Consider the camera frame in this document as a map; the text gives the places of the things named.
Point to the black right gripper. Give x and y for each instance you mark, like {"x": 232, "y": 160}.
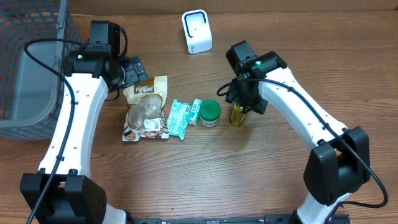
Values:
{"x": 246, "y": 104}

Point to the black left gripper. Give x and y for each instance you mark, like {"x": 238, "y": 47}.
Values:
{"x": 135, "y": 69}

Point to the yellow dish soap bottle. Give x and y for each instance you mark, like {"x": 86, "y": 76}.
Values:
{"x": 236, "y": 117}

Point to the green lid jar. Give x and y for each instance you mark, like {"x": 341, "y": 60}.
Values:
{"x": 209, "y": 112}

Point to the brown Pantree snack bag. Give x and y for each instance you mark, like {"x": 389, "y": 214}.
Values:
{"x": 145, "y": 117}

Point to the small teal box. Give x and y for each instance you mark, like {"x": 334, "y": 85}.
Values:
{"x": 193, "y": 114}

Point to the green wet wipes pack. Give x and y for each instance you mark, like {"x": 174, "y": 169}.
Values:
{"x": 177, "y": 121}

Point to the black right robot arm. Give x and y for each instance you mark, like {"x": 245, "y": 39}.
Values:
{"x": 339, "y": 157}

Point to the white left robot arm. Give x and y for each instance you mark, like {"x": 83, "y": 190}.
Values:
{"x": 61, "y": 191}

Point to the white barcode scanner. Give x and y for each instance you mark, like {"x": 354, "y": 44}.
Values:
{"x": 196, "y": 27}

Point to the grey plastic mesh basket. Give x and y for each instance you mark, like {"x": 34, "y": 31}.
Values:
{"x": 31, "y": 95}

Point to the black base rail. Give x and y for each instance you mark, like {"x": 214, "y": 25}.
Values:
{"x": 217, "y": 221}

